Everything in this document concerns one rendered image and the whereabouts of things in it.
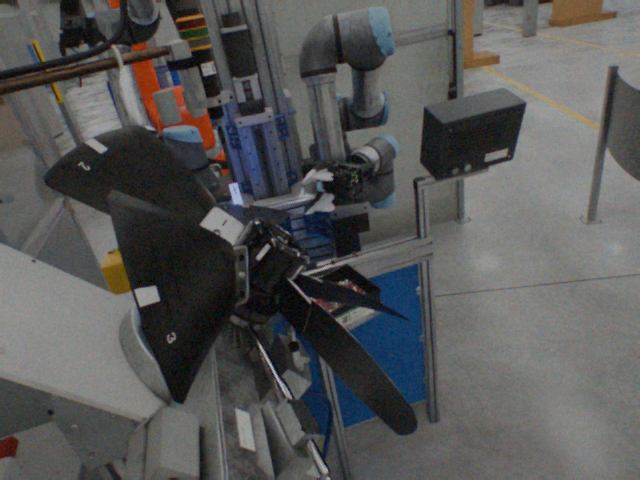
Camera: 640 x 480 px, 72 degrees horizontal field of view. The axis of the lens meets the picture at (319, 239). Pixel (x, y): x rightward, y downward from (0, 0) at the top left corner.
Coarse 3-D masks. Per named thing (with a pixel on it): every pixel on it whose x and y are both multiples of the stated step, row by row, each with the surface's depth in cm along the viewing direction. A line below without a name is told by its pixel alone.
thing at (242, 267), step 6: (234, 252) 65; (240, 252) 67; (246, 252) 70; (246, 258) 70; (240, 264) 67; (246, 264) 70; (240, 270) 67; (246, 270) 70; (246, 276) 70; (240, 282) 67; (246, 282) 70; (240, 288) 68; (246, 288) 70; (246, 294) 70; (240, 300) 68; (246, 300) 70
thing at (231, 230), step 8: (216, 208) 76; (208, 216) 75; (216, 216) 76; (224, 216) 76; (200, 224) 74; (208, 224) 75; (216, 224) 75; (224, 224) 75; (232, 224) 76; (240, 224) 76; (224, 232) 75; (232, 232) 75; (240, 232) 76; (232, 240) 75
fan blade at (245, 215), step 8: (232, 208) 103; (240, 208) 103; (248, 208) 104; (256, 208) 105; (264, 208) 106; (272, 208) 109; (232, 216) 98; (240, 216) 97; (248, 216) 97; (256, 216) 96; (264, 216) 97; (272, 216) 98; (280, 216) 99; (288, 216) 102
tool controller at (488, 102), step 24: (480, 96) 126; (504, 96) 124; (432, 120) 122; (456, 120) 118; (480, 120) 120; (504, 120) 122; (432, 144) 125; (456, 144) 122; (480, 144) 125; (504, 144) 128; (432, 168) 130; (456, 168) 126
